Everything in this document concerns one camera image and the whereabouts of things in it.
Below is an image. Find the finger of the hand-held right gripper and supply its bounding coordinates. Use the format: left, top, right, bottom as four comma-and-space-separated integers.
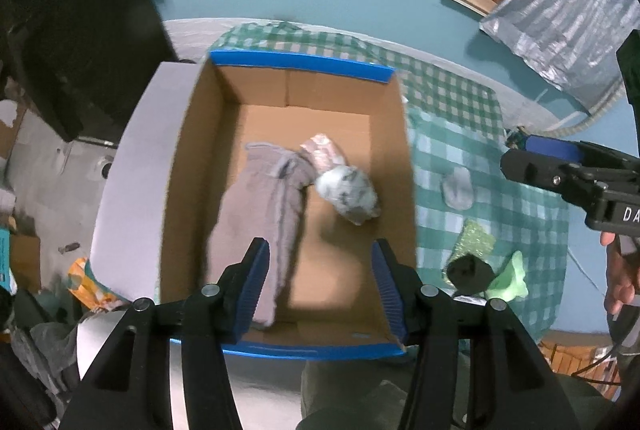
520, 134, 583, 161
501, 149, 576, 196

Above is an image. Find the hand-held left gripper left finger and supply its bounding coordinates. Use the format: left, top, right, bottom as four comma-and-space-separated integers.
60, 237, 273, 430

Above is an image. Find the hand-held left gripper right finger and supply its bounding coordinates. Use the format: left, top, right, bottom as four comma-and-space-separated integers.
371, 237, 581, 430

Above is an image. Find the small grey sock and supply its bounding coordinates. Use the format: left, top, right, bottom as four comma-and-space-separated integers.
440, 166, 475, 210

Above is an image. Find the green glitter cloth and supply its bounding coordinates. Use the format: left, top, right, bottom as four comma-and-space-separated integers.
450, 219, 496, 271

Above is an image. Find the cardboard box with blue outside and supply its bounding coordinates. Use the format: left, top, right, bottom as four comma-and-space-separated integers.
97, 50, 420, 358

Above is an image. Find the person's right hand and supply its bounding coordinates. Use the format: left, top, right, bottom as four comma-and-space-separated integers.
600, 230, 640, 316

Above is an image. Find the large check green tablecloth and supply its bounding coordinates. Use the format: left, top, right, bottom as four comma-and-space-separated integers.
407, 107, 571, 343

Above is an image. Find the grey towel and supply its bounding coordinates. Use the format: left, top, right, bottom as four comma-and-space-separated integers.
206, 141, 317, 328

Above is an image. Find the black rolled sock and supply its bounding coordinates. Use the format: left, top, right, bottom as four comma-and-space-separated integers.
445, 255, 496, 296

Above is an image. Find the white grey rolled cloth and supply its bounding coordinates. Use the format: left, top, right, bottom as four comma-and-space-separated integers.
314, 164, 382, 227

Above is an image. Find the light green cloth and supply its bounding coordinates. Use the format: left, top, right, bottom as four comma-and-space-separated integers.
487, 251, 528, 301

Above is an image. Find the silver tarp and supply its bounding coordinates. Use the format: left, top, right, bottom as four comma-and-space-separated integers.
479, 0, 636, 111

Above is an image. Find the small check green tablecloth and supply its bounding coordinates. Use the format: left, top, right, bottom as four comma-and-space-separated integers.
207, 22, 503, 131

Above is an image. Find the pink striped cloth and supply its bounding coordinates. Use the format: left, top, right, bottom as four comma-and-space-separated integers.
298, 134, 348, 173

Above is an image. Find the wooden crate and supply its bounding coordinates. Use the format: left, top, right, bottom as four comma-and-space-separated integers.
542, 332, 621, 398

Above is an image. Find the orange packet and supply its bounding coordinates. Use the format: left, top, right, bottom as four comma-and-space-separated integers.
67, 257, 131, 313

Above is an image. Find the wooden board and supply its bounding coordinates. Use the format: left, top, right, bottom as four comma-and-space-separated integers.
440, 0, 491, 17

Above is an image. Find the grey plastic bag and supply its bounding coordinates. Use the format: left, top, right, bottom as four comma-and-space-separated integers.
10, 305, 81, 391

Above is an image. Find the brown cardboard piece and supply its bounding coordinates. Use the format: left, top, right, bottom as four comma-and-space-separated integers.
10, 230, 43, 293

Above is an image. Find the large black object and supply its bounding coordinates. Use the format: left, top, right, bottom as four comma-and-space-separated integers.
0, 0, 178, 143

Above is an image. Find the grey hose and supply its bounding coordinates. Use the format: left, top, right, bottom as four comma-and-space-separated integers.
550, 90, 623, 133

